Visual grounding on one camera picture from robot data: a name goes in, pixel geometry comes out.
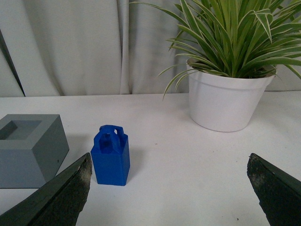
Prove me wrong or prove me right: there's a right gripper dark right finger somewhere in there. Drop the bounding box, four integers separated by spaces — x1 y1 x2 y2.
247 153 301 226

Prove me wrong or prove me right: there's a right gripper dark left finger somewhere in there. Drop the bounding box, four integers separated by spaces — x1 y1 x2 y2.
0 153 92 226

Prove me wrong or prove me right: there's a gray square base block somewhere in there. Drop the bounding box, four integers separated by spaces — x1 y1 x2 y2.
0 114 69 189

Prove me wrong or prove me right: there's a white plant pot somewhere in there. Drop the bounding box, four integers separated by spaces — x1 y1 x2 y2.
187 58 274 132

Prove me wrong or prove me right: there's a white curtain backdrop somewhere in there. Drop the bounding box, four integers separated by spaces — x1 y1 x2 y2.
0 0 301 97

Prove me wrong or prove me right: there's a blue plastic handled part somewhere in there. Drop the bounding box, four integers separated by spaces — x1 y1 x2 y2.
91 125 130 186

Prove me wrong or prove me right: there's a green striped spider plant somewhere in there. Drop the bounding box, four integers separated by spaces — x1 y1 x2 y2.
129 0 301 101

